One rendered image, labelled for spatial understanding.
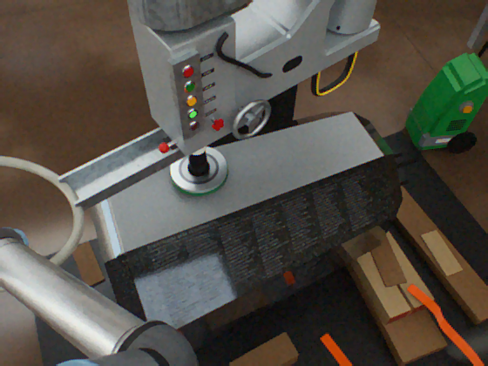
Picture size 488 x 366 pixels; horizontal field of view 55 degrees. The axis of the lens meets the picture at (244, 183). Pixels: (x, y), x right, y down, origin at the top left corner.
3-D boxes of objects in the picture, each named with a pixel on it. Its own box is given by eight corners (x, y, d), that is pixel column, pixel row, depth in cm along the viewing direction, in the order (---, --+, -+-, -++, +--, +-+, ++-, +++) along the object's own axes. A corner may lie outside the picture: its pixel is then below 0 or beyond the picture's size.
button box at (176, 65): (200, 124, 140) (193, 46, 117) (206, 129, 139) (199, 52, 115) (178, 136, 137) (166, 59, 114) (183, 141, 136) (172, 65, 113)
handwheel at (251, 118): (253, 110, 158) (254, 77, 146) (271, 128, 153) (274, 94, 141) (217, 130, 153) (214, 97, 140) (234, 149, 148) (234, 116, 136)
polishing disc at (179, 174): (234, 184, 171) (234, 182, 170) (179, 199, 167) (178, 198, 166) (217, 142, 183) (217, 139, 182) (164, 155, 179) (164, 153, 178)
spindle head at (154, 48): (236, 78, 171) (236, -39, 134) (274, 114, 161) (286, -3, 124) (152, 122, 158) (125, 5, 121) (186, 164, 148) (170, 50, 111)
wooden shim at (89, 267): (71, 250, 252) (71, 249, 251) (89, 242, 255) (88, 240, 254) (86, 288, 240) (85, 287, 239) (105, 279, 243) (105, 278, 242)
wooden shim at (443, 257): (419, 236, 252) (420, 234, 251) (435, 231, 254) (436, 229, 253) (445, 277, 238) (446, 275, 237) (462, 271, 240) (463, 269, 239)
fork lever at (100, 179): (233, 91, 172) (233, 81, 168) (266, 123, 163) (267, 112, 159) (57, 179, 146) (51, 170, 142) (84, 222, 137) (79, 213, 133)
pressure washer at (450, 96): (448, 112, 316) (510, -3, 245) (471, 152, 297) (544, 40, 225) (399, 118, 313) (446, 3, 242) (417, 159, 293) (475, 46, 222)
